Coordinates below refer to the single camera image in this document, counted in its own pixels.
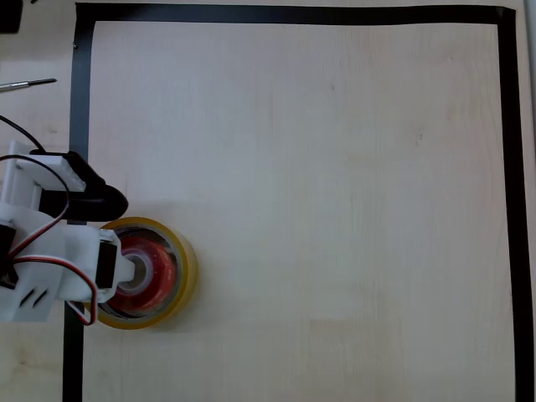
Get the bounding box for red white black servo cable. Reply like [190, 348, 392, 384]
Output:
[7, 155, 101, 327]

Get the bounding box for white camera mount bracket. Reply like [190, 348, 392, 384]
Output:
[0, 141, 88, 211]

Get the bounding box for black tape border strip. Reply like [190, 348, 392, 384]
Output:
[61, 3, 536, 402]

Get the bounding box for big yellow tape roll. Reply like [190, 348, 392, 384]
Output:
[82, 216, 199, 332]

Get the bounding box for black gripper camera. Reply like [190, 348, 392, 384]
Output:
[38, 151, 130, 224]

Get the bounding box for black box object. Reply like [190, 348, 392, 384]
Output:
[0, 0, 23, 34]

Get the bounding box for black camera cable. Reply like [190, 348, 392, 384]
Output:
[0, 114, 48, 154]

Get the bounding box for small red tape roll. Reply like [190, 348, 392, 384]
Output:
[108, 235, 178, 313]

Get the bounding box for thin metal screwdriver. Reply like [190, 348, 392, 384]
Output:
[0, 77, 58, 94]

